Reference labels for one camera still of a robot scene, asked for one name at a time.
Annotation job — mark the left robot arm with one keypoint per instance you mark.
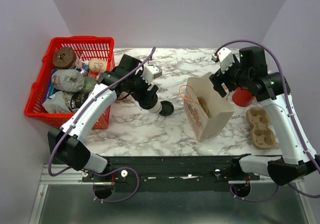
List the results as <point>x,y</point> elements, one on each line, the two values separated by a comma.
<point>129,76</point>

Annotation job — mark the white paper coffee cup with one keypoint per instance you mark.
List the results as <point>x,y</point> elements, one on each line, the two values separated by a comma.
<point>156,108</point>

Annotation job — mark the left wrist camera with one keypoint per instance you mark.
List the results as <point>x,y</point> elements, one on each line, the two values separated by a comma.
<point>151,72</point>

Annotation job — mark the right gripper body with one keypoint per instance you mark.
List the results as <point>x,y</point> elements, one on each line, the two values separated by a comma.
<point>232,77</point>

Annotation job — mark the black coffee cup lid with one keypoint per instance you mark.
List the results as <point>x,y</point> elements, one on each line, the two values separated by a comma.
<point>148,103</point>

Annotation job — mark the paper takeout bag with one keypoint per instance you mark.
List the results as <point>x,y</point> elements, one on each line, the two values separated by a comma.
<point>220,109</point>

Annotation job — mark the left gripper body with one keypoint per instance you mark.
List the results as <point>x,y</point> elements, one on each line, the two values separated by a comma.
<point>140,88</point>

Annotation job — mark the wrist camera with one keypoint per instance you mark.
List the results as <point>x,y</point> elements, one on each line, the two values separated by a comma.
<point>225,57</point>
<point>151,72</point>

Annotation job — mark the red straw cup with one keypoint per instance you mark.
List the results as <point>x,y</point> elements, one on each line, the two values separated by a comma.
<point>242,97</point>

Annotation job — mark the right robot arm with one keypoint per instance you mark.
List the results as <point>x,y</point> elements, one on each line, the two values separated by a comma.
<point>250,71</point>

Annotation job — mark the silver snack bag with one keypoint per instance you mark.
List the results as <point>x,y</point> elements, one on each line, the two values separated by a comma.
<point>59,102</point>

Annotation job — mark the blue flat package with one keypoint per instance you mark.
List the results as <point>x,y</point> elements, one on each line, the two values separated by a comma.
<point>50,90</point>

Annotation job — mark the beige printed bottle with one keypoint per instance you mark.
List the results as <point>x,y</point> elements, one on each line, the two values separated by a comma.
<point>96,65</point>

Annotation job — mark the grey crumpled bag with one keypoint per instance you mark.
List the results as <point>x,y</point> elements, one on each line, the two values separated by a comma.
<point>69,80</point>

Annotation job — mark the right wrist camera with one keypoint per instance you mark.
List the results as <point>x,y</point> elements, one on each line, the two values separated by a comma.
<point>225,57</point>

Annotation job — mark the black food cup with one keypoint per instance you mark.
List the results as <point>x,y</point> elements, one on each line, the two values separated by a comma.
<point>77,100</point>

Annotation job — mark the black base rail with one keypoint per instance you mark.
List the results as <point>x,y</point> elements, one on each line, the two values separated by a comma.
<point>174,173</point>

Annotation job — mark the red plastic basket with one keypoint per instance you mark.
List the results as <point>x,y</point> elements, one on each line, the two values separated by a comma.
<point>87,47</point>

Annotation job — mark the green avocado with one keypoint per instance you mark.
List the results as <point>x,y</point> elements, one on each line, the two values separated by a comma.
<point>89,84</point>

